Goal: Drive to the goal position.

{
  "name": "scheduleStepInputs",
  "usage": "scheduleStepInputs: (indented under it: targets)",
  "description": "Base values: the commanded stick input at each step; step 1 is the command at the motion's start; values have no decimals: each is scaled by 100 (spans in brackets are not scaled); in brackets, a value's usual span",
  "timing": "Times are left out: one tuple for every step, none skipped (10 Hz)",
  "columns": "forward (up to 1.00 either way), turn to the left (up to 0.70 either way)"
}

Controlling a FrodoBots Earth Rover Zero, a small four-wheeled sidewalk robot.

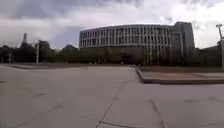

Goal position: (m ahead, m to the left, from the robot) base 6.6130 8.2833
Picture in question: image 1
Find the large grey curved building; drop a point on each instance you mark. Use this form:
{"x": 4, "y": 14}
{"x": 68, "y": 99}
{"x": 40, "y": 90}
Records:
{"x": 133, "y": 36}

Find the row of dark trees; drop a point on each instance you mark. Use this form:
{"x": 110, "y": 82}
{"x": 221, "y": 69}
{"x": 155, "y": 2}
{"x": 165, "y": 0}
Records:
{"x": 66, "y": 55}

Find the street lamp pole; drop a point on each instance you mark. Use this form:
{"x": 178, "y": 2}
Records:
{"x": 221, "y": 46}

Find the grey concrete paved ground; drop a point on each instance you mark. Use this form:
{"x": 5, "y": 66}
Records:
{"x": 66, "y": 96}

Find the raised bed with kerb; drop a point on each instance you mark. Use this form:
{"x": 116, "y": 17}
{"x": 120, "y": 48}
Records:
{"x": 180, "y": 76}

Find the white pole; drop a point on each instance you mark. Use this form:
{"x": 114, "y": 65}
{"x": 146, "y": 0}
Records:
{"x": 37, "y": 53}

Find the distant tower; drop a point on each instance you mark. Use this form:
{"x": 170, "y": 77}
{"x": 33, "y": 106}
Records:
{"x": 24, "y": 38}

